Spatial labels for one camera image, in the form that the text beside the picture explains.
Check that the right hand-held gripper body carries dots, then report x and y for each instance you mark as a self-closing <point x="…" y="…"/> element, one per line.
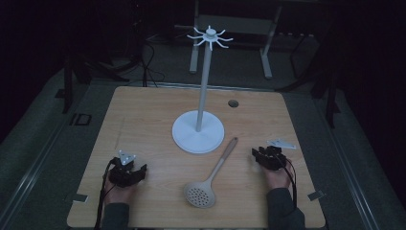
<point x="275" y="156"/>

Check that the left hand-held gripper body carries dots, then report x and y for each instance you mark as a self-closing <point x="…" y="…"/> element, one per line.
<point x="123" y="172"/>

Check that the beige slotted spoon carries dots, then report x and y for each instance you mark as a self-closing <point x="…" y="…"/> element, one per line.
<point x="213" y="175"/>

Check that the white hook stand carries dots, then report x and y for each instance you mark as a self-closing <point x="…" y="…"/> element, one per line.
<point x="200" y="121"/>

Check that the person's left hand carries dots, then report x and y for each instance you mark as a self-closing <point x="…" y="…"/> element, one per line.
<point x="118" y="193"/>

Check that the person's right hand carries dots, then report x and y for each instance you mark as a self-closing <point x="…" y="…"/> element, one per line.
<point x="277" y="178"/>

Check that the grey tape strip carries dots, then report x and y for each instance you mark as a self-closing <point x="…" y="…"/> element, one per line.
<point x="316" y="195"/>

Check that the black floor socket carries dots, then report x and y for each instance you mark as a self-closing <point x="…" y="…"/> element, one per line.
<point x="82" y="119"/>

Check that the grey metal desk frame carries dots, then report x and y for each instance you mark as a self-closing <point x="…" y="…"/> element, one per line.
<point x="236" y="28"/>

